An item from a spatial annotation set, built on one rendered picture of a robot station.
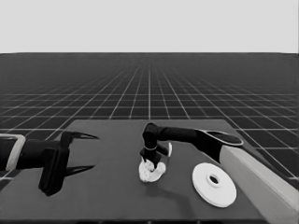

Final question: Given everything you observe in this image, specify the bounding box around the large thick white disc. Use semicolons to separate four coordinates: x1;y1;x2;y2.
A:
192;162;237;209

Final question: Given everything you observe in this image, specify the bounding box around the white round carrier with pins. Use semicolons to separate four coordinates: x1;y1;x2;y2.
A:
138;157;167;184

